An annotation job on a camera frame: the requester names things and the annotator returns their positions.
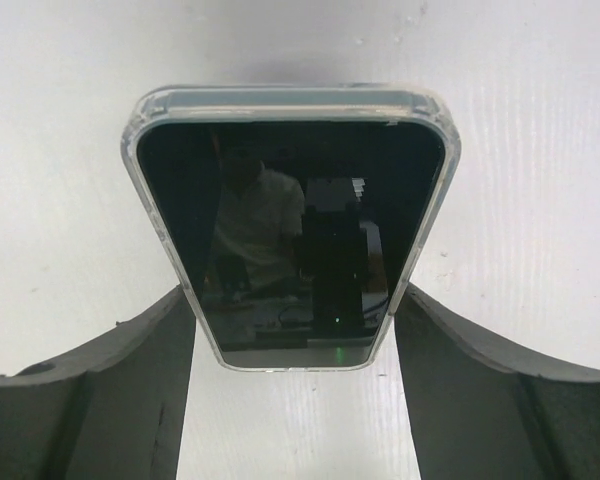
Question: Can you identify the black smartphone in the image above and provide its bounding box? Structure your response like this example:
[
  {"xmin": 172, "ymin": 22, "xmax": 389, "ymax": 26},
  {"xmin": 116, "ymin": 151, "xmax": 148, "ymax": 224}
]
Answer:
[{"xmin": 121, "ymin": 83, "xmax": 461, "ymax": 372}]

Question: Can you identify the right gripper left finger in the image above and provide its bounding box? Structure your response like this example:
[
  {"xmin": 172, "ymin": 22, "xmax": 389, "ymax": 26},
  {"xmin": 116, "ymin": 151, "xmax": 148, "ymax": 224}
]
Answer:
[{"xmin": 0, "ymin": 287, "xmax": 196, "ymax": 479}]

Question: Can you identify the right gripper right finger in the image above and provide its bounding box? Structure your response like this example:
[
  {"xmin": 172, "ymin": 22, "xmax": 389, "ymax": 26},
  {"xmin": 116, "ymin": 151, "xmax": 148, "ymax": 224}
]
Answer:
[{"xmin": 394, "ymin": 286, "xmax": 600, "ymax": 479}]

